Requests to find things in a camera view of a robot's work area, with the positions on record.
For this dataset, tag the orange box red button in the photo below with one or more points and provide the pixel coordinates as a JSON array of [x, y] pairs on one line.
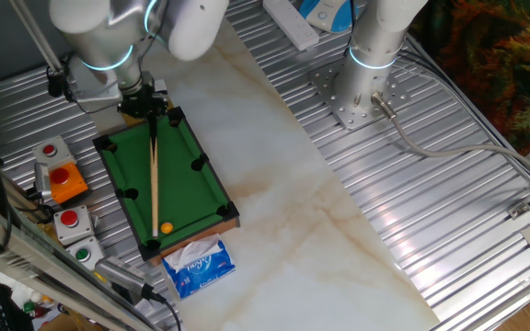
[[68, 184]]

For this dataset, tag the white power strip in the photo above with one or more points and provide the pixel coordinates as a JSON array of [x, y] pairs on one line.
[[297, 27]]

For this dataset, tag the grey box large red button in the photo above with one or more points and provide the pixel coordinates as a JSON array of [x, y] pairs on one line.
[[74, 225]]

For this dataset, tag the grey box green button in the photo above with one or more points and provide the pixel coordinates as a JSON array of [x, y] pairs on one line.
[[85, 254]]

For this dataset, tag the ribbed silver camera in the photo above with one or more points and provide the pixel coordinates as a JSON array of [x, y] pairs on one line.
[[120, 273]]

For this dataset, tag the blue tissue pack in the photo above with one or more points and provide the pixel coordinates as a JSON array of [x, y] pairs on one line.
[[203, 276]]

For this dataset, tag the green mini pool table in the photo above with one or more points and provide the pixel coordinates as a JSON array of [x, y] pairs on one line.
[[177, 184]]

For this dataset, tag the small silver camera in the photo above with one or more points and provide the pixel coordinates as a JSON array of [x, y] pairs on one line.
[[42, 179]]

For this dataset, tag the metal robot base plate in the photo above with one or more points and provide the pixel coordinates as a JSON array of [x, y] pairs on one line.
[[338, 103]]

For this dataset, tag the yellow pool ball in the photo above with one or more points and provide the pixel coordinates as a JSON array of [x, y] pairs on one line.
[[167, 228]]

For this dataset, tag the colourful patterned cloth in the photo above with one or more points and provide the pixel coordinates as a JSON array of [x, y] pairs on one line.
[[490, 60]]

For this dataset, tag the black pole clamp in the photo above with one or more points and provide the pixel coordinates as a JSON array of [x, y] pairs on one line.
[[55, 76]]

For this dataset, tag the small metal bracket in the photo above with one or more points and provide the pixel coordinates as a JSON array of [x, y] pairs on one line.
[[518, 210]]

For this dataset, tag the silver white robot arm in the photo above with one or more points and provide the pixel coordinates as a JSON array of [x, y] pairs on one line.
[[99, 37]]

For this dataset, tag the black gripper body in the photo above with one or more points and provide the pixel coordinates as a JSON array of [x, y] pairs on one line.
[[143, 103]]

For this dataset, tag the wooden pool cue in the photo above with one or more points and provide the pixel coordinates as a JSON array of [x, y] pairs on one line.
[[154, 184]]

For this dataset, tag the aluminium frame bar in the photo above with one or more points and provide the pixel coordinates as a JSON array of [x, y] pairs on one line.
[[39, 269]]

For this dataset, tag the grey box small red button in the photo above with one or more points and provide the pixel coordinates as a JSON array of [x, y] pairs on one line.
[[53, 151]]

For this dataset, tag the metal tripod pole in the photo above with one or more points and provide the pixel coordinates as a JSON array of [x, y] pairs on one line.
[[37, 34]]

